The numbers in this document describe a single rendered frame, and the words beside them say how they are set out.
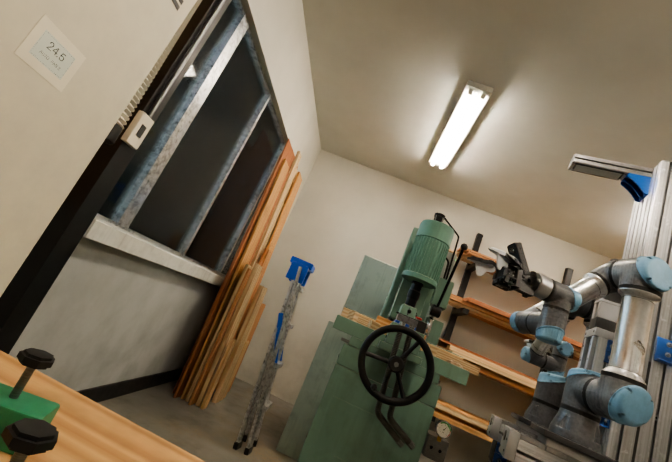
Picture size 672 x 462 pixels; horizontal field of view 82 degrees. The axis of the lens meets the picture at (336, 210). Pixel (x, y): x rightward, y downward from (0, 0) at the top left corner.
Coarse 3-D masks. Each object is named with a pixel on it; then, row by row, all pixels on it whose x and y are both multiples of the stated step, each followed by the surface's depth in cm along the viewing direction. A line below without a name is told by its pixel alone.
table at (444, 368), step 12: (336, 324) 170; (348, 324) 170; (360, 324) 170; (360, 336) 168; (384, 336) 168; (384, 348) 157; (408, 360) 155; (420, 360) 155; (444, 372) 161; (456, 372) 161; (468, 372) 161
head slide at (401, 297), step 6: (402, 282) 199; (408, 282) 199; (402, 288) 198; (408, 288) 198; (426, 288) 197; (402, 294) 197; (426, 294) 196; (396, 300) 196; (402, 300) 196; (420, 300) 195; (396, 306) 195; (420, 306) 194; (390, 312) 198; (420, 312) 194
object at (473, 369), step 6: (360, 318) 186; (366, 324) 184; (438, 354) 178; (444, 354) 178; (444, 360) 177; (456, 360) 177; (462, 360) 176; (468, 366) 175; (474, 366) 175; (474, 372) 174
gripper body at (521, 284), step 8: (520, 264) 121; (496, 272) 125; (504, 272) 121; (512, 272) 121; (520, 272) 121; (536, 272) 124; (496, 280) 123; (504, 280) 121; (512, 280) 120; (520, 280) 120; (528, 280) 124; (536, 280) 121; (504, 288) 125; (512, 288) 122; (520, 288) 121; (528, 288) 121; (536, 288) 121; (528, 296) 122
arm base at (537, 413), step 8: (536, 400) 173; (528, 408) 174; (536, 408) 171; (544, 408) 169; (552, 408) 168; (528, 416) 171; (536, 416) 169; (544, 416) 167; (552, 416) 167; (544, 424) 166
